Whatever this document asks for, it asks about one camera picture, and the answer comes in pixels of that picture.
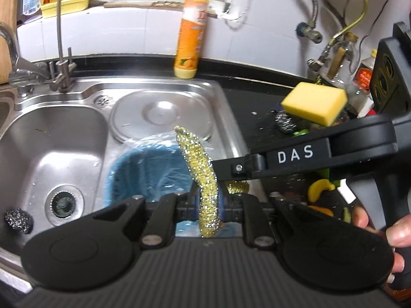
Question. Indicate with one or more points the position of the thin drinking water tap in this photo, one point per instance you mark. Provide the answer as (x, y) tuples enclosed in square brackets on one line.
[(61, 70)]

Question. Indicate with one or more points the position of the stainless steel sink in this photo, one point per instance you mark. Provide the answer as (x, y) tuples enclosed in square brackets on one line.
[(51, 138)]

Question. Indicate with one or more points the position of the large soy sauce bottle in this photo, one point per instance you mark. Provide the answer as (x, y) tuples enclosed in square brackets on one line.
[(340, 64)]

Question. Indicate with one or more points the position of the wooden cutting board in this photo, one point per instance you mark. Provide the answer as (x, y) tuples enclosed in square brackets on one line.
[(9, 20)]

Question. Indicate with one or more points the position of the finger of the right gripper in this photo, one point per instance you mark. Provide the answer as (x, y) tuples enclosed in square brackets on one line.
[(241, 168)]

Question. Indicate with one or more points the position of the steel wool ball on counter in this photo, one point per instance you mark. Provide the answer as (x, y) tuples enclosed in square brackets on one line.
[(288, 123)]

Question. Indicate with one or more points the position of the dark vinegar bottle yellow cap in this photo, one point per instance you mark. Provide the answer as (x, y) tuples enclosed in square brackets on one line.
[(360, 101)]

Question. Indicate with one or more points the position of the yellow toy banana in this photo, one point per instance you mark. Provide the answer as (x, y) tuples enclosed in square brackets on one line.
[(315, 190)]

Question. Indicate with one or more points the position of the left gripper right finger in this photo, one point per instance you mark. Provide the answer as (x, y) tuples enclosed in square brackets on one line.
[(246, 210)]

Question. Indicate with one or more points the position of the person's right hand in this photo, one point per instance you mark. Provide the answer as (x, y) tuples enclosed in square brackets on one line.
[(397, 236)]

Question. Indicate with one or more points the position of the gold glitter scrub cloth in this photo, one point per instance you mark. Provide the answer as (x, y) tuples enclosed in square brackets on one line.
[(199, 164)]

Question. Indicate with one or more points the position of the main sink faucet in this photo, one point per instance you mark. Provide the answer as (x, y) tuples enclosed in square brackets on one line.
[(25, 75)]

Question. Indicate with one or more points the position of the wall water valve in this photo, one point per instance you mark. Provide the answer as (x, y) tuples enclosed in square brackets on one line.
[(304, 30)]

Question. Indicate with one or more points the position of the large green pepper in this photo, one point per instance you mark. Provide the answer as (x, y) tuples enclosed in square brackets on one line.
[(301, 132)]

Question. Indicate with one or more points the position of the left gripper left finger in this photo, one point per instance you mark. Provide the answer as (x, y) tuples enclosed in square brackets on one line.
[(163, 217)]

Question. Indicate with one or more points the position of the steel wool ball in sink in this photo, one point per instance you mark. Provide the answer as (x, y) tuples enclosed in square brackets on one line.
[(19, 220)]

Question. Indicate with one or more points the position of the yellow green sponge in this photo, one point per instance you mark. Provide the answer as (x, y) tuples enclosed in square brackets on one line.
[(320, 104)]

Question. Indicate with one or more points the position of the orange dish soap bottle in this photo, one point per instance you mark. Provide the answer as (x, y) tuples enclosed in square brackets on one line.
[(190, 39)]

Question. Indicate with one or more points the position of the round sink lid cover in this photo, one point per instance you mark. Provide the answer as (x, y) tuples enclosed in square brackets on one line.
[(152, 112)]

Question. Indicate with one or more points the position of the sink drain strainer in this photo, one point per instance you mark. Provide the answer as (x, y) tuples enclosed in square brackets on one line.
[(64, 203)]

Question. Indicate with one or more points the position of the blue bin with plastic liner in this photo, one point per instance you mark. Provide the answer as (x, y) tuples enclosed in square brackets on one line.
[(151, 167)]

